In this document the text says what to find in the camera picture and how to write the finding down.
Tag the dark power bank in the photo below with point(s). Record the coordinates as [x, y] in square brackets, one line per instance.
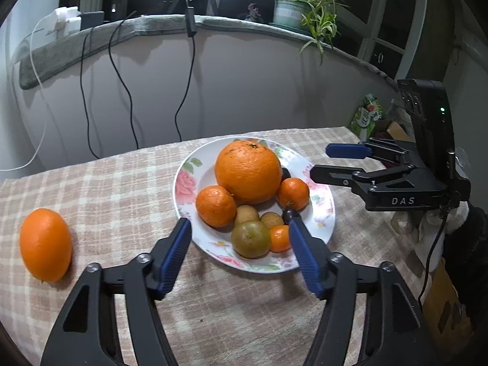
[92, 20]

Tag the oval orange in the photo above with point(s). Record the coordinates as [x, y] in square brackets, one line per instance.
[45, 246]

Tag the large round orange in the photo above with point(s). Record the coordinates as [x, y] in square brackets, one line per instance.
[247, 171]

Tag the small purple plant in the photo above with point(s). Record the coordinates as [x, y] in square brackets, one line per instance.
[252, 12]

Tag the brown kiwi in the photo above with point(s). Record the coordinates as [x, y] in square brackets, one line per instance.
[247, 214]
[271, 220]

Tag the green carton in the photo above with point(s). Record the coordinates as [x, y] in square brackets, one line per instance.
[366, 116]

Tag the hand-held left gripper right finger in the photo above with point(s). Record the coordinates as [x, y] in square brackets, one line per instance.
[305, 255]

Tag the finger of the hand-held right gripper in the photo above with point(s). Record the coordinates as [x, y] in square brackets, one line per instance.
[329, 175]
[345, 151]

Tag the white charger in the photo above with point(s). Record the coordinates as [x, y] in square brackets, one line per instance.
[68, 19]

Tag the window with white frame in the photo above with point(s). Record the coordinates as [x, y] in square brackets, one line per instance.
[362, 7]

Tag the white floral plate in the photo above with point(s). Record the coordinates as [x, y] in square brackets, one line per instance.
[188, 198]

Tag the person's right forearm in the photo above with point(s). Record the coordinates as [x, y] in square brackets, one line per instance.
[471, 259]

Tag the red-brown box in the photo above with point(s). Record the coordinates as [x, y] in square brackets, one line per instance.
[394, 131]

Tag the small mandarin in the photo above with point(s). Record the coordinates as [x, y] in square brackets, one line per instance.
[292, 193]
[215, 206]

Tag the black hanging adapter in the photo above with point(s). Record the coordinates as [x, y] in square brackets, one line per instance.
[190, 22]

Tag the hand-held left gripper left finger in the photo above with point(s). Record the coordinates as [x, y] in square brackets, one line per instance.
[176, 255]

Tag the green-brown round fruit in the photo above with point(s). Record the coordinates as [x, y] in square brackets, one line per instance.
[251, 239]

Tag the potted spider plant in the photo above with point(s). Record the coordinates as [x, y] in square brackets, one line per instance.
[289, 12]

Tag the tiny orange kumquat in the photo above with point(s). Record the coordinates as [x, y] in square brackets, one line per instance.
[279, 239]

